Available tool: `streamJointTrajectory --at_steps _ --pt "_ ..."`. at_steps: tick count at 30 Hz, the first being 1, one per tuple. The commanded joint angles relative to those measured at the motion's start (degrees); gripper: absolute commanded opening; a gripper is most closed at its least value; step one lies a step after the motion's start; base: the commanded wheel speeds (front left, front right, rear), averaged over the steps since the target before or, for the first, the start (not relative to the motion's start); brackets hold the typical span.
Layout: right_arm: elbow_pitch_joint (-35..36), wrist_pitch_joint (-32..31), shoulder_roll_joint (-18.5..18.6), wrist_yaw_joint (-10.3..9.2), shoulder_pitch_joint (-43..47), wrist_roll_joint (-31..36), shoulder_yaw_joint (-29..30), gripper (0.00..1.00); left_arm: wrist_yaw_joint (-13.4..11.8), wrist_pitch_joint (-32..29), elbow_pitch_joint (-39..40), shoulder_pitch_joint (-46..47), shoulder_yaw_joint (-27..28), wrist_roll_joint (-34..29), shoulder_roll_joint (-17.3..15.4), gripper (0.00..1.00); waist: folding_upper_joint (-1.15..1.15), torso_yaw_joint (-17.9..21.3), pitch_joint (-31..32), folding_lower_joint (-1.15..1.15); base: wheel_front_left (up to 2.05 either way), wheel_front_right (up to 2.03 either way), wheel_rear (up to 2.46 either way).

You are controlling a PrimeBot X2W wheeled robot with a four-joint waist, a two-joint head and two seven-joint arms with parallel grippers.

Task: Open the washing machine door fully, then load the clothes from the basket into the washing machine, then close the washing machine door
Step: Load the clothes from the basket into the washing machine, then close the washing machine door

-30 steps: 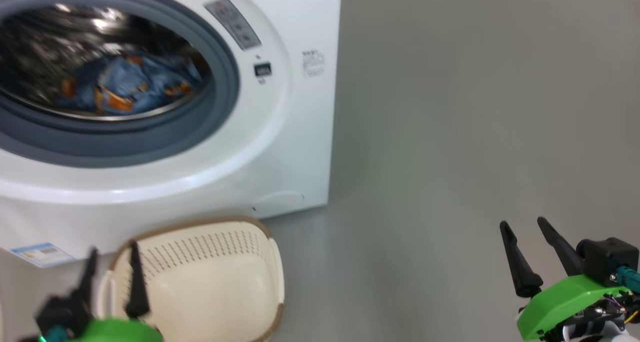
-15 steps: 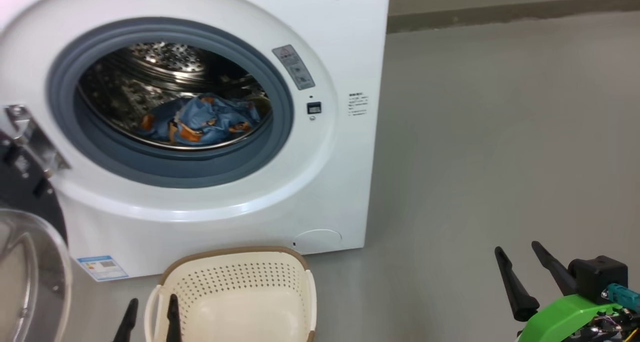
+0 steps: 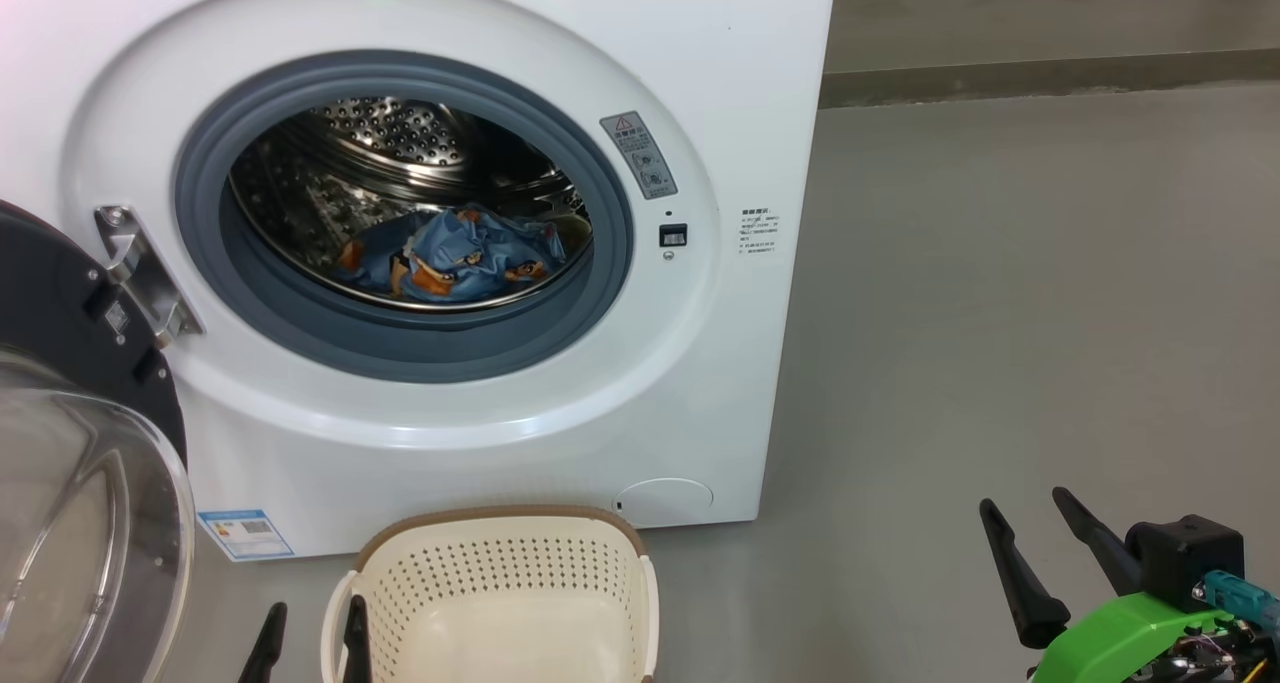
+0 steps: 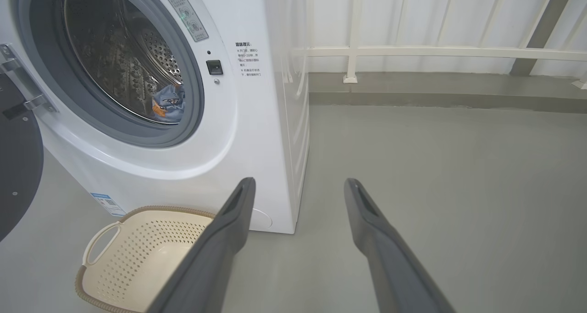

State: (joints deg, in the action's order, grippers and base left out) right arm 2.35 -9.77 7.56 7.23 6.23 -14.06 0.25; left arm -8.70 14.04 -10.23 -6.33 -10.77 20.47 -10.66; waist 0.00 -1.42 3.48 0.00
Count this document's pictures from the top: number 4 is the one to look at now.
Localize blue white orange cartoon garment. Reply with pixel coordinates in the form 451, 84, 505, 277
151, 84, 186, 123

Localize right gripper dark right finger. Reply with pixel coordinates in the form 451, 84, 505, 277
343, 178, 457, 313

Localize grey concrete curb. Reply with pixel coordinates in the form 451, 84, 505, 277
308, 72, 587, 114

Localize white front-load washing machine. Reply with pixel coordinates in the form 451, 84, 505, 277
0, 0, 310, 235

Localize cream perforated laundry basket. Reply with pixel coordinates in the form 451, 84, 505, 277
75, 206, 216, 313

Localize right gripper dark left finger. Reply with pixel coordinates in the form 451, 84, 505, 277
146, 176, 257, 313

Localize black glass washing machine door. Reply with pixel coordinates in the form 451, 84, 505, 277
0, 72, 44, 242

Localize grey slanted steel post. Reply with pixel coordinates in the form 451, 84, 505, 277
509, 0, 578, 77

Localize white metal railing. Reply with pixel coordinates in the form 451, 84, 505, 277
291, 0, 587, 90

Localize blue energy label sticker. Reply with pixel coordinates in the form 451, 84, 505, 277
90, 193, 127, 217

